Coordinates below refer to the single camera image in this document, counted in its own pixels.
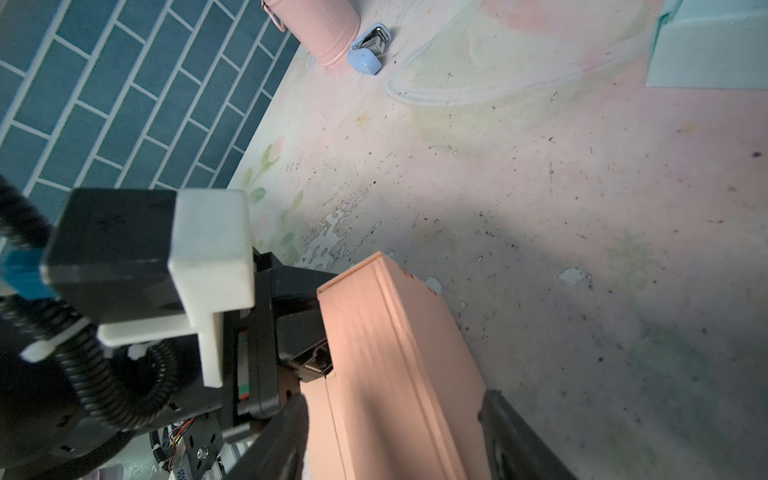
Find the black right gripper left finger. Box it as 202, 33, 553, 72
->
225, 393, 309, 480

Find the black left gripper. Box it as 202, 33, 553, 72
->
220, 251, 336, 443

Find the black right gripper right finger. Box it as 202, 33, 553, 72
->
478, 389, 576, 480

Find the pink paper box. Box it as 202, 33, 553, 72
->
301, 253, 490, 479

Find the light teal paper box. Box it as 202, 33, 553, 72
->
646, 0, 767, 90

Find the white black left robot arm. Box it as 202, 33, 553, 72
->
1, 254, 332, 479

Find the light blue small stapler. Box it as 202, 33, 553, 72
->
347, 23, 392, 76

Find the pink metal pencil bucket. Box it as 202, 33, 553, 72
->
261, 0, 361, 67

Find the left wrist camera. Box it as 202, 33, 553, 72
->
40, 188, 255, 388

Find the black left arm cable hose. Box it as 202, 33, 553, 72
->
0, 176, 184, 433

